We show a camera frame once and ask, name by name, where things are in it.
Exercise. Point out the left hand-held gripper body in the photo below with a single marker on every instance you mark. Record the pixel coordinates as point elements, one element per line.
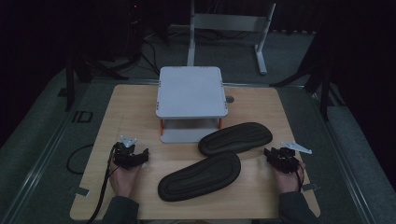
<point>126,157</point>

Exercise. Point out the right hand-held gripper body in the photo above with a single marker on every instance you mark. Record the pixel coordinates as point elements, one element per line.
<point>286,158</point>

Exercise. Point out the black insole farther back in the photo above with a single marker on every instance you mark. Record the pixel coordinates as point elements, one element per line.
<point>236,137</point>

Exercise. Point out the white two-tier rack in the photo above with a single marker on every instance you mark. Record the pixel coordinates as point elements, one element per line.
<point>191,93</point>

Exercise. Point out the person's left hand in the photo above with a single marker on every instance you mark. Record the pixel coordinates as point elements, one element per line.
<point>124,180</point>

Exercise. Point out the person's right hand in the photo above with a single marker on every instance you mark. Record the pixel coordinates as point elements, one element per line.
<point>288,182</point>

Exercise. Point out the round table grommet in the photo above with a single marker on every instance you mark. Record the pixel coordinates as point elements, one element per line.
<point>229,99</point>

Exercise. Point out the black tripod stand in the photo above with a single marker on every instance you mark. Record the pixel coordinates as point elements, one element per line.
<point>93,67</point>
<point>320,81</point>

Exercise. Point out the grey table edge bracket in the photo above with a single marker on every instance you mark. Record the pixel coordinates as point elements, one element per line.
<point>82,191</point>
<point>310,187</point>

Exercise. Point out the grey metal stand frame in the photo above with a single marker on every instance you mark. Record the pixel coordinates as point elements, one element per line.
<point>230,22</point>

